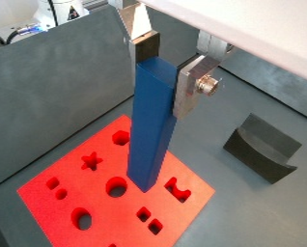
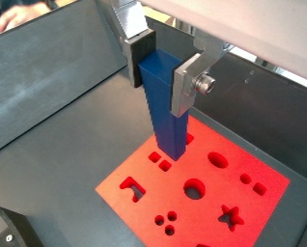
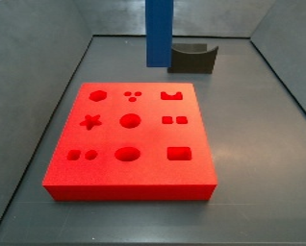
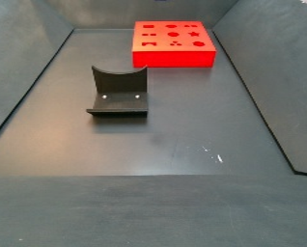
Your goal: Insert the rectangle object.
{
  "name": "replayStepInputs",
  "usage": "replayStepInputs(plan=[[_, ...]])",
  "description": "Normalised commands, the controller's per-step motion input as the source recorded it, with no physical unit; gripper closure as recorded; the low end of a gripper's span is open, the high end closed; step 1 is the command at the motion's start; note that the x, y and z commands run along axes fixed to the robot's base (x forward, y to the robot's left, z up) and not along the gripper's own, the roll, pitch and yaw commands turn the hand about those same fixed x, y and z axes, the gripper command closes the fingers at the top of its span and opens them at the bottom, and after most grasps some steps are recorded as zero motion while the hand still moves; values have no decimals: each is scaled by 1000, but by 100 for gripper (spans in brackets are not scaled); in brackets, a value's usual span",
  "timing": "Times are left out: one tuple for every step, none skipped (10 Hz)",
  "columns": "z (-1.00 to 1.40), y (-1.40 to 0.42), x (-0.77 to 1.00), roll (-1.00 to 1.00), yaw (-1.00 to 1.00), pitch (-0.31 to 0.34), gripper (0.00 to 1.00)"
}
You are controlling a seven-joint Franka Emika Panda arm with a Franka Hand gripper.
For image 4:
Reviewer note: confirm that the red shape sorter block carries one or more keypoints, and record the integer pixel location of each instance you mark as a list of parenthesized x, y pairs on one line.
[(173, 44)]

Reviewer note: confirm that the black curved holder stand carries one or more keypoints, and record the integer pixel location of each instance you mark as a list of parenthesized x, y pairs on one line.
[(122, 94)]

